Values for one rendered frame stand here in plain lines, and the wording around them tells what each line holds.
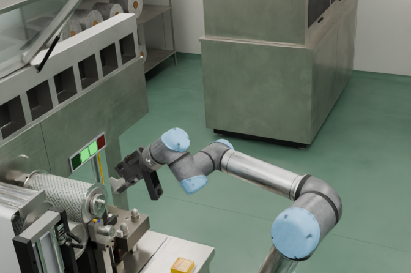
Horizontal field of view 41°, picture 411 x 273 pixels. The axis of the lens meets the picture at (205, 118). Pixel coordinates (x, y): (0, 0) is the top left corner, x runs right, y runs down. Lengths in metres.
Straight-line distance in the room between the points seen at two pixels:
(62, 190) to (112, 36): 0.82
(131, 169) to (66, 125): 0.63
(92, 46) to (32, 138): 0.48
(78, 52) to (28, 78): 0.29
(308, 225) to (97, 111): 1.32
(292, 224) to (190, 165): 0.38
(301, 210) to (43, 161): 1.16
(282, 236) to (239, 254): 2.20
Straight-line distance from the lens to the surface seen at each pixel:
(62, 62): 2.23
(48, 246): 1.65
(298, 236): 1.38
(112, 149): 2.89
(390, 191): 4.27
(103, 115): 2.48
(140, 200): 4.18
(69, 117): 2.29
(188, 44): 6.86
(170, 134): 1.58
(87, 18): 5.40
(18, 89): 2.06
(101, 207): 1.96
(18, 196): 1.69
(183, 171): 1.59
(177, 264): 2.15
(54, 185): 1.99
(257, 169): 1.59
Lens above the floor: 2.32
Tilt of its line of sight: 26 degrees down
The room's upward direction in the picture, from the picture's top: 4 degrees counter-clockwise
